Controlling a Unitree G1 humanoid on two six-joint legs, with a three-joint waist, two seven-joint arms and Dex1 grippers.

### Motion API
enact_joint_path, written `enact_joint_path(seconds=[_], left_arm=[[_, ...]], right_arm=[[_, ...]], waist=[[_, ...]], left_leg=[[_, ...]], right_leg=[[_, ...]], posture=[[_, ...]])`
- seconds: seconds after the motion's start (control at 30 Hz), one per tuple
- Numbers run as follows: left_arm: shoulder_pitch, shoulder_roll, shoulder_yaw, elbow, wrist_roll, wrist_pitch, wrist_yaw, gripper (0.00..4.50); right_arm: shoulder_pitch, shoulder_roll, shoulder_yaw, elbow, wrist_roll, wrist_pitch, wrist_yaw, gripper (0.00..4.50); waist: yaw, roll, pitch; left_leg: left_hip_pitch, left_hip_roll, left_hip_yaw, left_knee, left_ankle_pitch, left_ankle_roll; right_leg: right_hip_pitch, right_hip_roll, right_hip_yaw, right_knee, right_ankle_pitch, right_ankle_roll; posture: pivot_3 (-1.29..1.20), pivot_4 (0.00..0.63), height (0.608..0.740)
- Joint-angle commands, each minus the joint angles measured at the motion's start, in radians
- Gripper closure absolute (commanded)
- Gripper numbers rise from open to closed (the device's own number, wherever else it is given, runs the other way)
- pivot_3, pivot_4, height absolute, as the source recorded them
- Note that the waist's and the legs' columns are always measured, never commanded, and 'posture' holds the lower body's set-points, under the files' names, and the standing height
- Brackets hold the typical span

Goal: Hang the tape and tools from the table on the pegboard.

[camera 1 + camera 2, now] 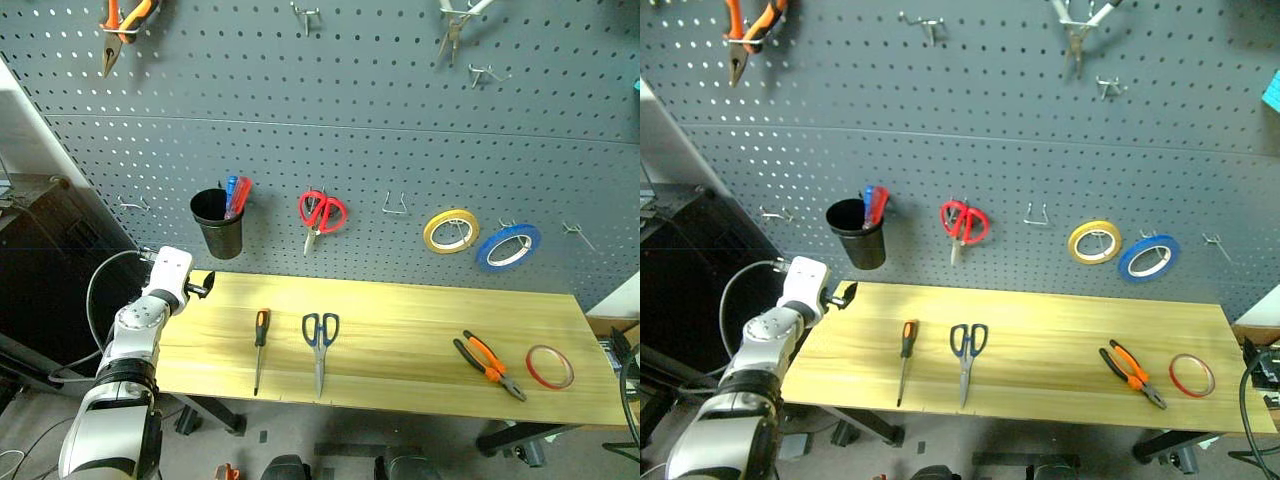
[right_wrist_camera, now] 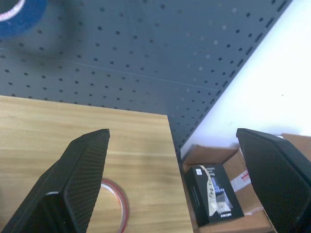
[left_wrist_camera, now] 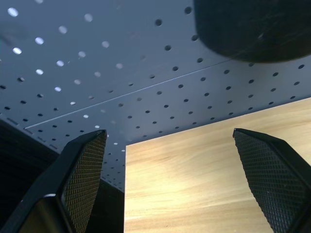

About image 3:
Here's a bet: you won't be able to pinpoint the dark round object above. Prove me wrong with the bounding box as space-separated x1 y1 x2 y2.
193 0 311 64

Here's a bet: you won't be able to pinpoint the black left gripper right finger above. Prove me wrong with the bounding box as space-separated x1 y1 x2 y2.
232 128 311 233

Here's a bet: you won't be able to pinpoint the grey perforated metal panel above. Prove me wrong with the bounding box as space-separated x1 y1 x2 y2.
0 0 311 192

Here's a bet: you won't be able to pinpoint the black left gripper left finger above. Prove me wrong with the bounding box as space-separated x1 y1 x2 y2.
0 129 108 233

